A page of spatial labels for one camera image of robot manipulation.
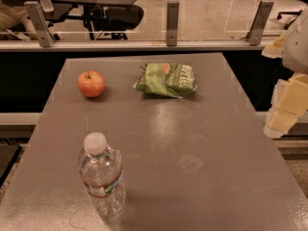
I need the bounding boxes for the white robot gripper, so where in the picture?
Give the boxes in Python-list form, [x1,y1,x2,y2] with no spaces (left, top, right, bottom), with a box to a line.
[262,8,308,139]

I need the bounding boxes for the clear plastic water bottle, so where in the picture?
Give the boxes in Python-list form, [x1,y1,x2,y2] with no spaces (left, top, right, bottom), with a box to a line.
[78,132,126,221]

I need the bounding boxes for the red apple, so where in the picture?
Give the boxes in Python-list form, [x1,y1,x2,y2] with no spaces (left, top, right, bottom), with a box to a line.
[77,70,105,97]

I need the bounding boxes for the black chair base right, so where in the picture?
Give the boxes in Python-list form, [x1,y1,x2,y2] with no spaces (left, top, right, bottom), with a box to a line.
[276,10,302,30]

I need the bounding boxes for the green chip bag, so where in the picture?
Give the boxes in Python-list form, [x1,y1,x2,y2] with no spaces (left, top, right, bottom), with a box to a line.
[134,63,197,98]

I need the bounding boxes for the black office chair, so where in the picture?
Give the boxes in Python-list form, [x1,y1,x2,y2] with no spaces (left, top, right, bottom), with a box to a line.
[83,3,144,40]

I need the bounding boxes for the dark background desk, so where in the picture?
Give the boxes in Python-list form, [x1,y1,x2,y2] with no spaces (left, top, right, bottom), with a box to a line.
[44,0,138,21]

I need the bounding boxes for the seated person in background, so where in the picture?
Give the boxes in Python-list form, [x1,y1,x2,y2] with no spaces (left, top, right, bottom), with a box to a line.
[0,0,38,40]

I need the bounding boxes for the right metal bracket post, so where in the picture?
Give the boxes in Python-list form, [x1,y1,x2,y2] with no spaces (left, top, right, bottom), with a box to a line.
[246,1,273,46]

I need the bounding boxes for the metal bracket post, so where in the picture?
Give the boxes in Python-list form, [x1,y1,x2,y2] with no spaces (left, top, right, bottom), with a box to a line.
[246,1,273,46]
[167,1,179,46]
[25,1,54,47]

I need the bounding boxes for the middle metal bracket post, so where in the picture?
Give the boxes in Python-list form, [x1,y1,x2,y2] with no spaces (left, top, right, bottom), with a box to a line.
[167,1,179,46]

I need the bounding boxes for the left metal bracket post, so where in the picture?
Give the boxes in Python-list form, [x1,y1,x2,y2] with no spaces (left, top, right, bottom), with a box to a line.
[25,1,54,47]

